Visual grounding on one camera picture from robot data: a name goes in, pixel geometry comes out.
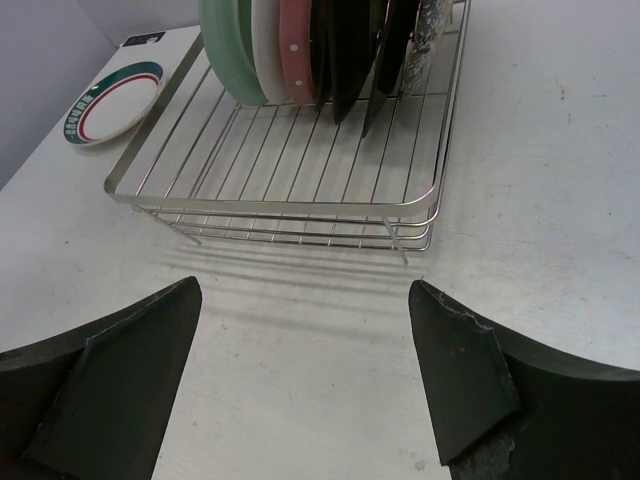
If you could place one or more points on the cream floral square plate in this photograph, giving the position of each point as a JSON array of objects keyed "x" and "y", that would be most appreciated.
[{"x": 399, "y": 25}]

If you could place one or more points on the wire dish rack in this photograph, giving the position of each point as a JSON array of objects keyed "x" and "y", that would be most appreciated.
[{"x": 210, "y": 168}]

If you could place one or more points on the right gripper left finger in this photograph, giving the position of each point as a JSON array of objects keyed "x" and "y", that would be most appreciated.
[{"x": 94, "y": 402}]

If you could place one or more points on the white plate green rim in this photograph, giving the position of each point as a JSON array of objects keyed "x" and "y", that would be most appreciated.
[
  {"x": 114, "y": 104},
  {"x": 266, "y": 49}
]

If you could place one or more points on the left blue table label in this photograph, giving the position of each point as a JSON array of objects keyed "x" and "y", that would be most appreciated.
[{"x": 143, "y": 39}]

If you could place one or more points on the teal square plate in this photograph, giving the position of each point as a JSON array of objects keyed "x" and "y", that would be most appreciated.
[{"x": 344, "y": 42}]

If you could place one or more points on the pink dotted plate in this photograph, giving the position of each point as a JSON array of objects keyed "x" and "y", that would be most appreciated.
[{"x": 294, "y": 44}]

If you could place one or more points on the mint green flower plate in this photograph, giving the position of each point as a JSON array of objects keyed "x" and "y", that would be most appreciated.
[{"x": 226, "y": 32}]

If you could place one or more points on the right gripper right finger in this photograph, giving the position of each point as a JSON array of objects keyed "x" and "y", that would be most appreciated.
[{"x": 505, "y": 406}]

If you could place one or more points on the speckled round plate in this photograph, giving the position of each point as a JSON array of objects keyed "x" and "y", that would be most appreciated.
[{"x": 432, "y": 21}]

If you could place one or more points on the black floral square plate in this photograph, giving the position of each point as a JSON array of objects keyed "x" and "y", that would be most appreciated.
[{"x": 375, "y": 103}]

